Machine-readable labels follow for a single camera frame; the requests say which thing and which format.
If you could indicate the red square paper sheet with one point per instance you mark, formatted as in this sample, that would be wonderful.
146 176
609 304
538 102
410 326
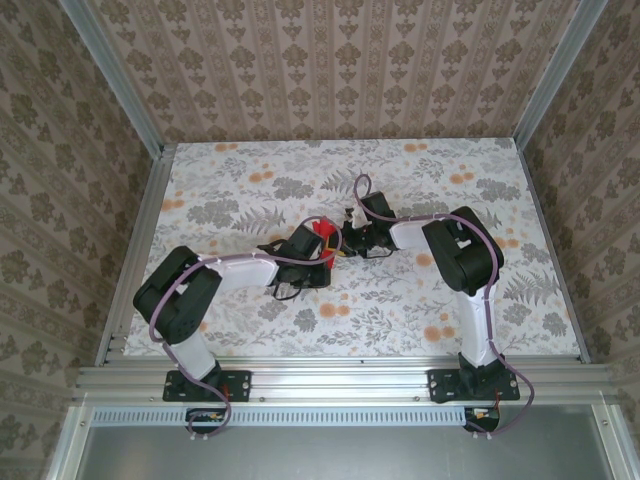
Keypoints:
324 230

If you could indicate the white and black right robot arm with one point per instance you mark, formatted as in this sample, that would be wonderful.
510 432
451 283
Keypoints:
477 335

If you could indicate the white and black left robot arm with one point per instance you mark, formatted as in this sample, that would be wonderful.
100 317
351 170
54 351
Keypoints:
192 355

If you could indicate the grey metal sheet panel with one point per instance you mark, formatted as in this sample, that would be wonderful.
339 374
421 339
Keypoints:
340 455

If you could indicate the floral patterned table cover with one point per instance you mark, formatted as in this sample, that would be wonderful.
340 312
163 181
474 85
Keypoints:
400 325

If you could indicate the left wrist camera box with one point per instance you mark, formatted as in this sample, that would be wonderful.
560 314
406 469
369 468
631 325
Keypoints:
306 241

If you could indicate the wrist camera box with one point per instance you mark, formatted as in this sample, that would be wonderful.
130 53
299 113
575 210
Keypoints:
376 206
306 241

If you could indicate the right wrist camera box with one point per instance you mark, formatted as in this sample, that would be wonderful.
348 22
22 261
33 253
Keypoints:
376 206

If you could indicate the long aluminium base rail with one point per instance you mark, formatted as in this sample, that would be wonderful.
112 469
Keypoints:
340 382

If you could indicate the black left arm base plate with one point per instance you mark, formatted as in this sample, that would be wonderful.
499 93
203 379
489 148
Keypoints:
240 385

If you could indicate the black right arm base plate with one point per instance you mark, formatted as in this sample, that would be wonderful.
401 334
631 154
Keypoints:
440 385

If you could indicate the aluminium side rail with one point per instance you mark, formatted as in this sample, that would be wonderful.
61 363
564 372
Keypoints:
555 250
145 240

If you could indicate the aluminium corner post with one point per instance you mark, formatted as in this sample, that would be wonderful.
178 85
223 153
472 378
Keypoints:
555 70
115 80

